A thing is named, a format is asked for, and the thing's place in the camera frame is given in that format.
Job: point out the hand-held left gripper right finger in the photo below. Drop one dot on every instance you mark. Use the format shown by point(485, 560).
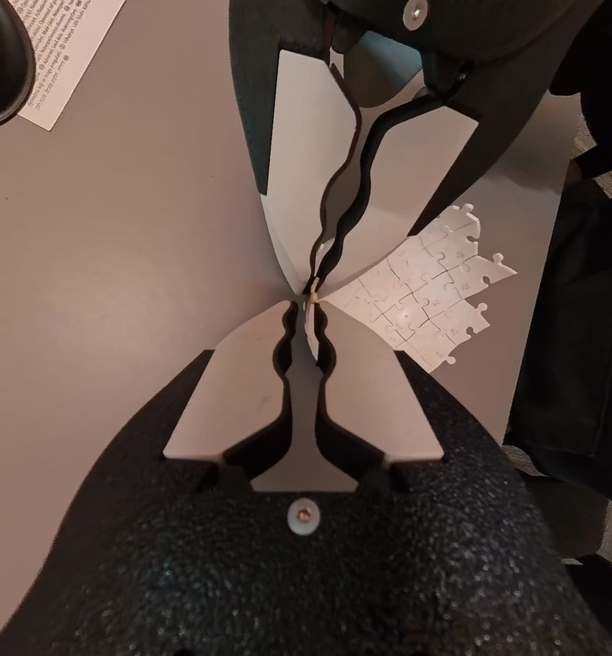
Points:
point(377, 405)

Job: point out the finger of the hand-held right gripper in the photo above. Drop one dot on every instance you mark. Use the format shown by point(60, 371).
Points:
point(306, 143)
point(413, 169)

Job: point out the partly built puzzle ball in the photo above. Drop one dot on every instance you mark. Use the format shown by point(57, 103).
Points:
point(429, 297)

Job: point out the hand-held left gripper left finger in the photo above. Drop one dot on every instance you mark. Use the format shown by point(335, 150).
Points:
point(229, 399)

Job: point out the person's dark trousers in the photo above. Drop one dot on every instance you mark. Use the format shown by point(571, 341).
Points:
point(582, 333)

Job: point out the paper puzzle leaflet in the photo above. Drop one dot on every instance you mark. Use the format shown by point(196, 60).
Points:
point(70, 56)

